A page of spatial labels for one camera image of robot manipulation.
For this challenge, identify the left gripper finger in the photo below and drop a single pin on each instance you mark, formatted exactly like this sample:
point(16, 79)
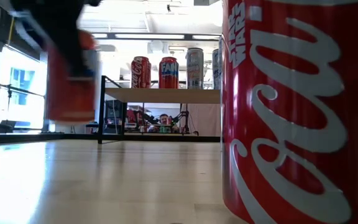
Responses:
point(71, 46)

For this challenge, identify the red soda can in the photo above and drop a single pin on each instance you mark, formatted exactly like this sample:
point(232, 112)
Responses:
point(70, 99)

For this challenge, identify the red Fanta strawberry can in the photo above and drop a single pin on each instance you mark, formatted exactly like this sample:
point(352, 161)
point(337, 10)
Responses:
point(168, 73)

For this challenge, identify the black computer tower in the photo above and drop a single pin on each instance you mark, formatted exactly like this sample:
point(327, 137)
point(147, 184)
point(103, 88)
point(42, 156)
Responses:
point(114, 110)

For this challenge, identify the black background stand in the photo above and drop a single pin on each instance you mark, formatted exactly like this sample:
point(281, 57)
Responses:
point(9, 93)

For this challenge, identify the long ceiling light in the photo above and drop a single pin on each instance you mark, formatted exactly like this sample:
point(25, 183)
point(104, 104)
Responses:
point(151, 36)

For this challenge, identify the small black ceiling sensor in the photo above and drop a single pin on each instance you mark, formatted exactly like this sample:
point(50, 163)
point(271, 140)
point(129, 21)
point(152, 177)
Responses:
point(168, 7)

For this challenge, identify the person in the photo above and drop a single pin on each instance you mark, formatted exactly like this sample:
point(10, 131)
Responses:
point(164, 119)

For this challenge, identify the beige hanging cloth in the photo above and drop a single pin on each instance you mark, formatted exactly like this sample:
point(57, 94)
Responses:
point(204, 119)

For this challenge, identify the Coca-Cola Star Wars can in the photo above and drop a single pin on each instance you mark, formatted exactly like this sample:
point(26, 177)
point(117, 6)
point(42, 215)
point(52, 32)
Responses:
point(291, 124)

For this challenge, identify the wooden shelf black metal frame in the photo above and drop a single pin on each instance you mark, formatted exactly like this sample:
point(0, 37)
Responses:
point(166, 96)

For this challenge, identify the black aluminium rig frame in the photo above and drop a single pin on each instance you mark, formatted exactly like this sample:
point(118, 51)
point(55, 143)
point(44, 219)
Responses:
point(166, 138)

